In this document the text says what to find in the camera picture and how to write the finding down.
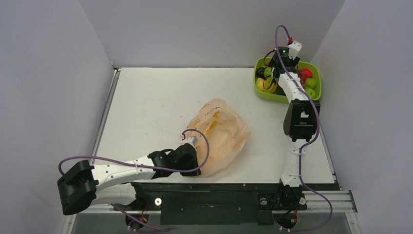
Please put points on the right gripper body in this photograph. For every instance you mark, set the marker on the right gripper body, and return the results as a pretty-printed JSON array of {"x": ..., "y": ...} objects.
[{"x": 271, "y": 72}]

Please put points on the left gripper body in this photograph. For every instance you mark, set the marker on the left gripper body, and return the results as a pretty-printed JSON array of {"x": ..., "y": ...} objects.
[{"x": 190, "y": 166}]

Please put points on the translucent orange plastic bag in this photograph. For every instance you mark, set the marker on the translucent orange plastic bag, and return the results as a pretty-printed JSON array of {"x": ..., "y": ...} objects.
[{"x": 220, "y": 130}]

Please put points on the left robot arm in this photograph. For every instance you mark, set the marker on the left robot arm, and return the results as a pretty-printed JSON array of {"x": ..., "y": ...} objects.
[{"x": 86, "y": 184}]

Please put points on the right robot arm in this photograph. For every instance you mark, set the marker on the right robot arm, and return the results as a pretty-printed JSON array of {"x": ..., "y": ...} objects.
[{"x": 300, "y": 126}]

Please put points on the green guava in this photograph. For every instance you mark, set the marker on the green guava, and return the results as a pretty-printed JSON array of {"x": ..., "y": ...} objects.
[{"x": 268, "y": 73}]

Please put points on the green apple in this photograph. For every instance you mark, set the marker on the green apple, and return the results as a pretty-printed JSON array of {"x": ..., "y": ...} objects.
[{"x": 310, "y": 83}]

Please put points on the green plastic fruit tray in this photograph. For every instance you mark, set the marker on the green plastic fruit tray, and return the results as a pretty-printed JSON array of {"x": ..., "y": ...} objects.
[{"x": 275, "y": 97}]

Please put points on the yellow lemon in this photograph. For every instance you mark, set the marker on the yellow lemon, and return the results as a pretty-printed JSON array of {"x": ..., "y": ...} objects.
[{"x": 259, "y": 84}]

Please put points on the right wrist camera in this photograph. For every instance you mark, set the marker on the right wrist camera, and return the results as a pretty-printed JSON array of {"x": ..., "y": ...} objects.
[{"x": 293, "y": 49}]

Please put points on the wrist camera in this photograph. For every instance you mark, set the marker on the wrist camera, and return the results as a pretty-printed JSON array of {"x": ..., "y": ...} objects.
[
  {"x": 293, "y": 49},
  {"x": 191, "y": 140}
]

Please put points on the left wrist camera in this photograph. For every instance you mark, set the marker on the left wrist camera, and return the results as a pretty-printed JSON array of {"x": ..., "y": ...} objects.
[{"x": 191, "y": 140}]

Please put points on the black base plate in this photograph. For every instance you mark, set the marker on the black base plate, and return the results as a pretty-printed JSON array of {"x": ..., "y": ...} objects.
[{"x": 218, "y": 204}]

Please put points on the aluminium table rail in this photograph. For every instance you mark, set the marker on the aluminium table rail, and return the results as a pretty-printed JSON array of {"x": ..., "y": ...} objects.
[{"x": 69, "y": 220}]

